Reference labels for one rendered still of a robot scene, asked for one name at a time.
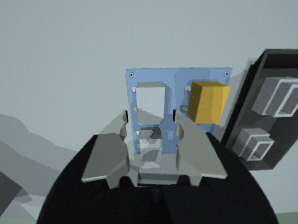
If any yellow block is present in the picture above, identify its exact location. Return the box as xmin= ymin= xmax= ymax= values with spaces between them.
xmin=187 ymin=81 xmax=231 ymax=124

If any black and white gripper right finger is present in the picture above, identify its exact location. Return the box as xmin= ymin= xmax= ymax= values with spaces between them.
xmin=173 ymin=109 xmax=279 ymax=224

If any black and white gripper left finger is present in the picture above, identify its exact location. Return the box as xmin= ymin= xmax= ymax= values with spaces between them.
xmin=36 ymin=110 xmax=130 ymax=224

